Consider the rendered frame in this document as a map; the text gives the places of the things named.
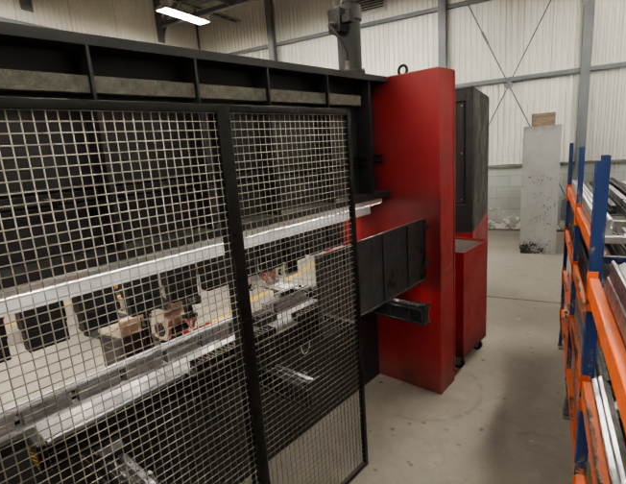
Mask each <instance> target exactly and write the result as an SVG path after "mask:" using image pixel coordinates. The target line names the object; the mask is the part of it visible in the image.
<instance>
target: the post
mask: <svg viewBox="0 0 626 484"><path fill-rule="evenodd" d="M214 121H216V122H215V129H214V122H208V123H209V129H210V130H217V131H216V136H215V131H210V138H216V137H217V138H218V139H217V145H216V139H211V147H217V146H219V148H218V153H217V148H212V154H213V155H214V156H215V155H218V154H219V155H220V156H219V161H218V156H216V157H213V163H219V162H220V163H222V164H220V169H219V164H214V171H215V172H220V170H221V171H222V172H221V178H220V173H215V179H216V181H217V180H220V179H222V180H223V181H222V185H221V181H217V182H216V186H217V188H222V186H223V187H224V188H223V193H222V189H217V195H218V197H219V196H223V194H224V196H225V197H224V201H223V197H220V198H218V203H219V205H221V204H223V203H225V204H226V205H225V209H224V205H222V206H219V210H220V212H225V211H227V212H226V218H225V213H220V218H221V221H222V220H226V219H228V220H227V225H226V221H222V222H221V227H222V229H223V230H222V234H223V236H225V235H229V242H230V243H229V242H228V237H227V236H225V237H223V242H224V244H226V243H229V244H226V245H224V250H225V252H226V253H225V259H228V258H229V252H227V251H230V250H231V251H230V257H232V258H231V265H233V266H230V259H228V260H226V266H227V267H228V266H230V267H228V268H227V274H230V273H231V268H232V272H234V273H233V274H230V275H228V281H230V282H229V289H230V288H233V284H234V287H236V288H234V291H233V289H230V290H229V296H233V295H234V292H235V294H237V295H235V298H234V296H233V297H230V303H232V304H231V311H232V310H235V309H236V308H238V309H237V315H236V310H235V311H232V312H231V314H232V318H234V317H236V316H239V317H238V323H240V324H238V323H237V317H236V318H234V319H232V321H233V324H234V325H236V324H238V325H239V329H241V330H239V331H237V330H238V325H236V326H233V329H234V332H235V331H237V332H235V333H234V337H235V339H236V340H235V346H238V345H240V341H241V344H242V345H241V348H240V346H238V347H236V353H237V360H238V359H240V358H242V357H244V358H243V364H244V371H245V370H246V371H245V372H243V366H241V365H243V364H242V359H240V360H238V367H239V366H241V367H239V368H238V369H239V374H240V373H242V372H243V373H242V374H240V375H239V377H240V385H241V386H243V385H245V381H246V383H247V384H246V388H245V386H243V387H241V393H243V392H245V391H246V390H248V391H247V395H246V392H245V393H243V394H242V399H244V400H243V406H244V405H246V404H247V399H246V397H248V403H249V404H247V405H246V406H244V407H243V409H244V417H245V419H246V418H247V419H246V420H245V425H246V432H247V431H248V430H249V431H248V432H247V438H248V437H249V438H248V439H247V441H248V449H249V456H251V455H252V454H253V453H254V459H255V458H256V459H255V460H254V461H253V455H252V456H251V457H250V464H251V473H252V474H253V475H252V480H253V484H256V479H257V482H258V483H257V484H271V481H270V473H269V464H268V455H267V446H266V437H265V428H264V420H263V411H262V402H261V394H260V385H259V376H258V368H257V359H256V350H255V341H254V333H253V315H252V307H251V298H250V289H249V281H248V272H247V263H246V255H245V246H244V237H243V229H242V220H241V211H240V203H239V193H238V184H237V176H236V167H235V158H234V150H233V141H232V132H231V124H230V115H229V106H217V112H215V113H214ZM226 227H228V234H227V229H224V228H226ZM232 276H233V279H235V280H234V281H233V282H232V281H231V280H232ZM235 301H237V303H236V307H235ZM239 332H240V337H241V336H242V337H241V338H240V339H237V338H239ZM241 349H242V355H241V352H240V351H241ZM238 352H239V353H238ZM244 374H245V377H246V378H245V379H242V378H244ZM241 379H242V380H241ZM248 406H249V409H251V410H249V412H246V411H248ZM245 412H246V413H245ZM249 414H250V420H249V418H248V417H249ZM250 422H251V428H250ZM247 424H248V425H247ZM250 429H251V430H250ZM251 431H252V434H253V435H252V436H251ZM250 436H251V437H250ZM252 438H253V444H252V443H251V441H252ZM252 447H254V448H253V449H251V448H252ZM250 449H251V450H250ZM254 463H255V464H256V466H255V468H254V467H253V466H254ZM255 471H257V472H256V476H258V477H257V478H255Z"/></svg>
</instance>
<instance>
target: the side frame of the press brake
mask: <svg viewBox="0 0 626 484"><path fill-rule="evenodd" d="M372 95H373V142H374V154H375V155H380V154H381V155H382V157H375V158H374V161H378V160H382V161H383V162H382V163H379V164H375V165H374V166H375V189H376V190H390V192H391V196H388V197H384V198H379V199H382V203H380V204H376V205H372V206H371V214H367V215H364V216H360V217H356V233H357V241H359V240H362V239H365V238H367V237H370V236H373V235H376V234H379V233H381V232H383V231H386V230H391V229H394V228H397V227H400V226H402V225H405V224H408V223H411V222H414V221H417V220H420V219H421V218H425V224H426V225H427V224H428V230H426V231H425V233H426V259H429V264H428V265H426V280H425V281H424V282H422V283H420V284H418V285H417V286H415V287H413V288H412V289H410V290H408V291H406V292H405V293H403V294H401V295H400V296H398V297H396V298H395V299H400V300H405V301H409V302H414V303H417V302H418V301H420V302H421V303H423V304H426V303H428V302H430V309H429V320H430V322H429V323H428V324H427V325H425V326H420V325H416V324H412V323H408V322H404V321H400V320H396V319H392V318H388V317H384V316H380V315H377V334H378V356H379V373H380V374H383V375H386V376H389V377H392V378H395V379H398V380H401V381H404V382H407V383H409V384H412V385H415V386H418V387H421V388H423V389H426V390H429V391H431V392H434V393H437V394H440V395H441V394H442V393H443V392H444V391H445V390H446V388H447V387H448V386H449V385H450V384H451V383H452V382H453V381H454V371H455V70H454V69H449V68H445V67H441V66H436V67H431V68H426V69H422V70H417V71H412V72H407V73H402V74H397V75H393V76H388V77H387V83H382V84H377V85H372Z"/></svg>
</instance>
